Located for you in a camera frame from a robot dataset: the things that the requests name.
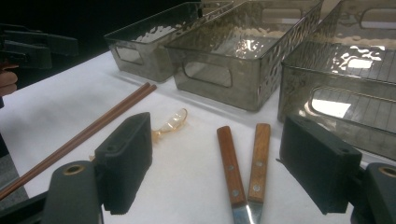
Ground white table sheet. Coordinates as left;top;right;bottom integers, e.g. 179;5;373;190
0;50;396;224

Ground smoky clear plastic bin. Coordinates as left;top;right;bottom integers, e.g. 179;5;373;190
276;0;396;161
164;0;325;112
104;1;234;83

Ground brown sticks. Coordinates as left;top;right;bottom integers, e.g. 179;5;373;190
217;125;254;224
247;122;272;224

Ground brown wooden chopstick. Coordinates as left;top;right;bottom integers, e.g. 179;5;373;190
0;81;152;194
0;84;158;202

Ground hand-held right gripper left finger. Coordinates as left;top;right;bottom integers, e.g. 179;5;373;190
93;111;154;217

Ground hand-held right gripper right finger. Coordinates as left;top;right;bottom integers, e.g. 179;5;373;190
276;114;363;217

